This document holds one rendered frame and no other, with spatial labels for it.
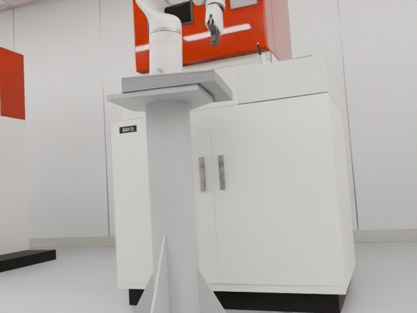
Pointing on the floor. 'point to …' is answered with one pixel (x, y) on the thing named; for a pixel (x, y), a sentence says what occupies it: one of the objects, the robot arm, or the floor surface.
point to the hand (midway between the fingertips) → (215, 40)
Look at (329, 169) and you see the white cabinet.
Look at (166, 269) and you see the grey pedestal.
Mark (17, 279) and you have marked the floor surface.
